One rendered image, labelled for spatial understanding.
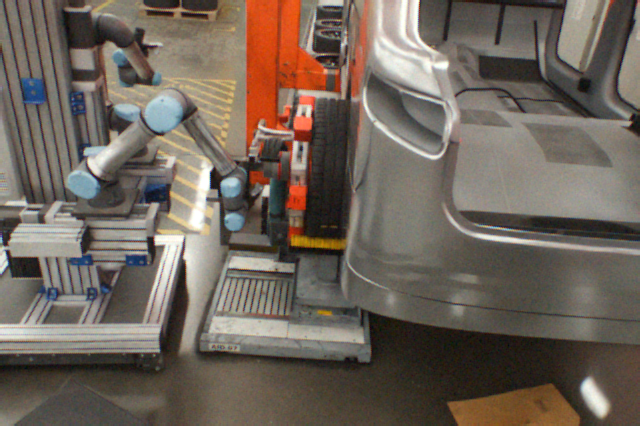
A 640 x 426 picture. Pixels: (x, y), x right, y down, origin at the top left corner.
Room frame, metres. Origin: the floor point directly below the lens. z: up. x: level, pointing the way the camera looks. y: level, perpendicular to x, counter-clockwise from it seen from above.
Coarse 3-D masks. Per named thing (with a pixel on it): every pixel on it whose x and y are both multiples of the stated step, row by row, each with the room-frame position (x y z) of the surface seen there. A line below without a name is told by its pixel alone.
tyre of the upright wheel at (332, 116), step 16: (320, 112) 2.24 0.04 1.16; (336, 112) 2.26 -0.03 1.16; (320, 128) 2.16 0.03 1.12; (336, 128) 2.17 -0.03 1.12; (320, 144) 2.10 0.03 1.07; (336, 144) 2.11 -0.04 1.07; (320, 160) 2.06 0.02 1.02; (336, 160) 2.06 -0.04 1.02; (320, 176) 2.03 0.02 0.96; (336, 176) 2.03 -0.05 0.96; (320, 192) 2.02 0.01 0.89; (336, 192) 2.02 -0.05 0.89; (320, 208) 2.02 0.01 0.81; (336, 208) 2.02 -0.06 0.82; (320, 224) 2.05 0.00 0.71; (336, 224) 2.04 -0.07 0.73
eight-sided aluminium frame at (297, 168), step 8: (304, 112) 2.41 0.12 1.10; (296, 144) 2.15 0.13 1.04; (304, 144) 2.15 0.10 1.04; (296, 152) 2.13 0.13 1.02; (304, 152) 2.13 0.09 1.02; (296, 160) 2.11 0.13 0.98; (304, 160) 2.10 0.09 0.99; (296, 168) 2.07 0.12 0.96; (304, 168) 2.08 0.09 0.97; (304, 176) 2.07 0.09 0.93; (296, 184) 2.50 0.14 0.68; (304, 184) 2.07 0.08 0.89; (296, 216) 2.09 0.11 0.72; (296, 224) 2.21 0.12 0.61
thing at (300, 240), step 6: (288, 240) 2.21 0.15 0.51; (294, 240) 2.20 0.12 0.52; (300, 240) 2.20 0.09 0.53; (306, 240) 2.20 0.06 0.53; (312, 240) 2.20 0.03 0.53; (318, 240) 2.21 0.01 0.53; (324, 240) 2.21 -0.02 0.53; (330, 240) 2.21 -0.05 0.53; (336, 240) 2.21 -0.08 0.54; (306, 246) 2.20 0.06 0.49; (312, 246) 2.20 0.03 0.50; (318, 246) 2.20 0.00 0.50; (324, 246) 2.20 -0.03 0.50; (330, 246) 2.20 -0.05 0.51; (336, 246) 2.20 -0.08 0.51
